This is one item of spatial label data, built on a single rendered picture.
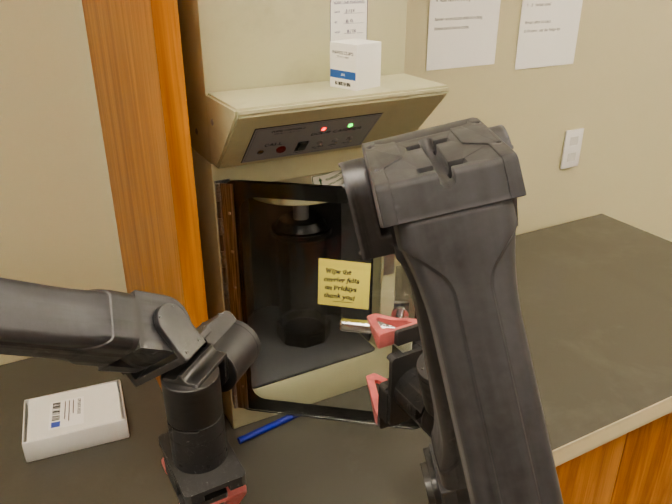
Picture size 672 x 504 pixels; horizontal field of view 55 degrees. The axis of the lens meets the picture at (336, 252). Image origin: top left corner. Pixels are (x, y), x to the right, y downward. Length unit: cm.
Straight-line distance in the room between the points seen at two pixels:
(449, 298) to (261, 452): 80
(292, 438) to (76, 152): 67
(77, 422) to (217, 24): 67
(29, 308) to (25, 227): 80
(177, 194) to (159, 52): 17
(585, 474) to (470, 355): 101
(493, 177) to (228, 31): 62
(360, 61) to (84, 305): 49
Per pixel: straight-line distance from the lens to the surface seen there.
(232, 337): 70
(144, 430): 119
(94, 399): 122
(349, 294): 95
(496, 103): 177
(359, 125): 93
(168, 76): 79
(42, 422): 120
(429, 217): 34
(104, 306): 61
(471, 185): 34
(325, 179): 104
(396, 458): 110
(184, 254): 86
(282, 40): 94
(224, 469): 71
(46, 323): 58
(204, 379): 65
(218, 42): 90
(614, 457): 139
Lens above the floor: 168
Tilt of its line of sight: 25 degrees down
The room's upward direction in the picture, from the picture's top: straight up
